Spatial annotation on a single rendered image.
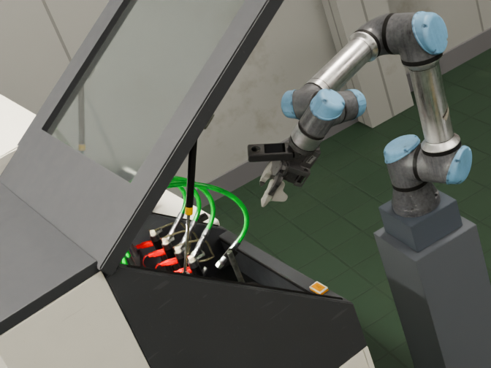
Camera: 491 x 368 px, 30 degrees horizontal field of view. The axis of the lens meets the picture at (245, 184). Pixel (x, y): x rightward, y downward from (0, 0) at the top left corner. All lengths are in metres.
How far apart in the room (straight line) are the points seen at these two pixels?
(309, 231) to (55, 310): 2.70
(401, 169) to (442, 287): 0.42
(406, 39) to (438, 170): 0.42
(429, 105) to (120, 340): 1.11
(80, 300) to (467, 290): 1.43
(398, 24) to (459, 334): 1.09
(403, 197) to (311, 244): 1.71
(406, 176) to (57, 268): 1.18
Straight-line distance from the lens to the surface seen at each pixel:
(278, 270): 2.76
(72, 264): 2.10
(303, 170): 2.33
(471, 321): 3.14
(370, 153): 5.12
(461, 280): 3.03
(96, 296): 2.10
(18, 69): 4.63
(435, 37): 2.58
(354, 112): 2.31
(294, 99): 2.38
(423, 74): 2.62
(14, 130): 2.81
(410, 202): 2.88
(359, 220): 4.59
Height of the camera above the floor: 2.51
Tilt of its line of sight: 29 degrees down
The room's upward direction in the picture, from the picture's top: 21 degrees counter-clockwise
